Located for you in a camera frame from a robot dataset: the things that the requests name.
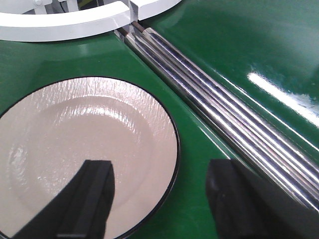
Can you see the green round conveyor belt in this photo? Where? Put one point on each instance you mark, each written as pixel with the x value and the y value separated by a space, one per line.
pixel 266 52

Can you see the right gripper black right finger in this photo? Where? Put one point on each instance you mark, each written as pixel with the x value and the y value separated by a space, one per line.
pixel 246 206

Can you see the beige plate black rim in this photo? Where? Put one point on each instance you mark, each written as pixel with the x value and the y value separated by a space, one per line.
pixel 46 136

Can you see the right steel conveyor rollers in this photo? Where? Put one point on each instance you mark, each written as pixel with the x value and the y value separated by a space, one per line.
pixel 263 147

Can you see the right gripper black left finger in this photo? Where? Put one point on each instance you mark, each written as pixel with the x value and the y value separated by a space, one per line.
pixel 80 210

